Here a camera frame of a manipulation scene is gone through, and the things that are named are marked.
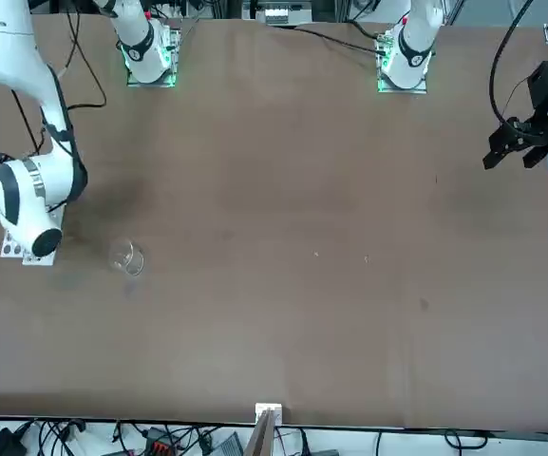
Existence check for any white power strip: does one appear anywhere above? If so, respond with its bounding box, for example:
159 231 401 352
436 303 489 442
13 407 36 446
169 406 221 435
262 3 290 26

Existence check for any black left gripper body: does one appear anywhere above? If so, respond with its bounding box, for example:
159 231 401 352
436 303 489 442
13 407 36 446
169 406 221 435
513 60 548 146

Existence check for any clear glass beaker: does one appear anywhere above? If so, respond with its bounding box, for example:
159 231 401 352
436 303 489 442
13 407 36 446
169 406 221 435
107 237 146 277

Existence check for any black orange power hub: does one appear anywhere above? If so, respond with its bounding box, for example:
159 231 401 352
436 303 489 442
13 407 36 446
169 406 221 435
142 429 180 456

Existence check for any black base cable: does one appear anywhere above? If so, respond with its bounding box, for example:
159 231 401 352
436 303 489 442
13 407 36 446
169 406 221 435
290 26 380 52

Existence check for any white test tube rack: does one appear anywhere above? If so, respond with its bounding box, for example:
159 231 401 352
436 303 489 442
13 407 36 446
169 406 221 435
0 207 66 267

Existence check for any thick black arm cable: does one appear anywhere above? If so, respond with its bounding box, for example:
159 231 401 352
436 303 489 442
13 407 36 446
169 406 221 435
489 0 536 127

